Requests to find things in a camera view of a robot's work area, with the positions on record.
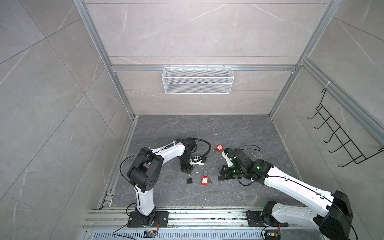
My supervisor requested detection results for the small black padlock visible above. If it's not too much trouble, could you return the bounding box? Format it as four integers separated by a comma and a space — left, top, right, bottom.
187, 175, 193, 185

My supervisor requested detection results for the red long-shackle padlock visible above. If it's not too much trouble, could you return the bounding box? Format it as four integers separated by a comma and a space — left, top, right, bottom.
201, 171, 210, 186

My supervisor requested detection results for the small red padlock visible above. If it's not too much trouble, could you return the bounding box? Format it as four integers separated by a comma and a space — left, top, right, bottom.
216, 145, 225, 153

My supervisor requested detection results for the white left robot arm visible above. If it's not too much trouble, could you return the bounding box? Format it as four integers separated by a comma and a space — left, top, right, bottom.
119, 138, 212, 227

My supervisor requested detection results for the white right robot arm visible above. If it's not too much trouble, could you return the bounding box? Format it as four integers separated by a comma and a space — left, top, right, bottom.
217, 145, 355, 240

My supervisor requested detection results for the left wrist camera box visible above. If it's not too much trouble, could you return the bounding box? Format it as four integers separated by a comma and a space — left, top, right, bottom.
190, 156, 207, 166

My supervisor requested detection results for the white wire mesh basket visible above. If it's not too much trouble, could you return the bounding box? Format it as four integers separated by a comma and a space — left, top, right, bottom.
162, 67, 235, 95

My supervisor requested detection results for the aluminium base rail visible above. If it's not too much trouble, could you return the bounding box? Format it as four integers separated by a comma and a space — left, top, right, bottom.
81, 206, 325, 240

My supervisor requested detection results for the black wire hook rack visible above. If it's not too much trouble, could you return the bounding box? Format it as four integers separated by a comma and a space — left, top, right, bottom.
307, 88, 384, 168

